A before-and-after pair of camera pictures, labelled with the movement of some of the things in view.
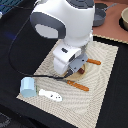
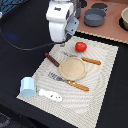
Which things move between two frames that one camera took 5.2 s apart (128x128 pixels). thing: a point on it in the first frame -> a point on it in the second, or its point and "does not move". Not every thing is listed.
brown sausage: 81,71 -> 52,60
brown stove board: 111,28 does not move
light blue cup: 27,87 does not move
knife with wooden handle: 89,60 does not move
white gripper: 69,59 -> 60,15
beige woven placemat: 78,97 does not move
